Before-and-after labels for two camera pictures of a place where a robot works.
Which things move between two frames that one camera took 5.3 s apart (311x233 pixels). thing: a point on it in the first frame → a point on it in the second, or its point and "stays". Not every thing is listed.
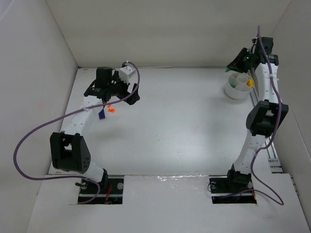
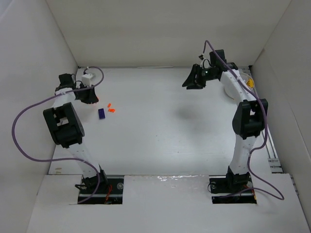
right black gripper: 237,64 → 198,76
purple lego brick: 101,114 stays
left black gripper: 126,91 → 88,94
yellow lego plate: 250,83 stays
